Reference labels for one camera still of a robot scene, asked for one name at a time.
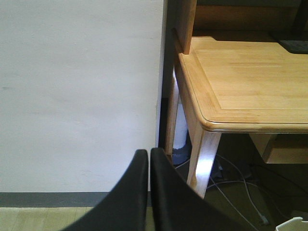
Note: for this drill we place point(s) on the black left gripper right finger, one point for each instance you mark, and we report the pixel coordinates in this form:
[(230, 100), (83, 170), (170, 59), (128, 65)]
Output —
[(177, 207)]

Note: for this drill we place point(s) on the black monitor with stand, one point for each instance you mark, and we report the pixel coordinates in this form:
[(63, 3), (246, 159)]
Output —
[(296, 39)]

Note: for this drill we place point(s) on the wooden desk drawer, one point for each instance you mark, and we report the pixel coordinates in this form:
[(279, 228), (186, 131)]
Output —
[(281, 148)]

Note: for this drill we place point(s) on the white grey cylinder under desk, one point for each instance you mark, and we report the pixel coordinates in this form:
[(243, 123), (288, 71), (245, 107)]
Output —
[(181, 144)]

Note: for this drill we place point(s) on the white plastic trash bin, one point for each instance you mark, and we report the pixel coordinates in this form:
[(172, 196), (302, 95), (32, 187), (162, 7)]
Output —
[(294, 224)]

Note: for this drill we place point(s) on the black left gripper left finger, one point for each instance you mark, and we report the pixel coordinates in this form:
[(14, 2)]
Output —
[(124, 207)]

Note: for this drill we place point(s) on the light wooden desk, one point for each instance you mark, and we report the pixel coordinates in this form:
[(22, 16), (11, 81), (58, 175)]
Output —
[(232, 76)]

